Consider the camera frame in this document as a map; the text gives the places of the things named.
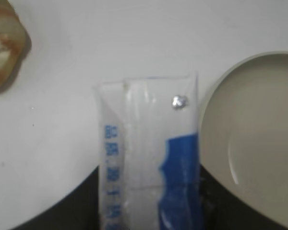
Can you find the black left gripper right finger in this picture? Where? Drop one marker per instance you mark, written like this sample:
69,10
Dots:
230,203

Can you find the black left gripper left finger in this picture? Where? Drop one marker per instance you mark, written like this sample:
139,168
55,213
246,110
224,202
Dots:
77,211

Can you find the white blue milk carton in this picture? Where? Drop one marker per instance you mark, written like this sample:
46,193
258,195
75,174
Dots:
149,171

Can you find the beige round plate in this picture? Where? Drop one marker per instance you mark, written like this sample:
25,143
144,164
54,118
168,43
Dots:
244,133

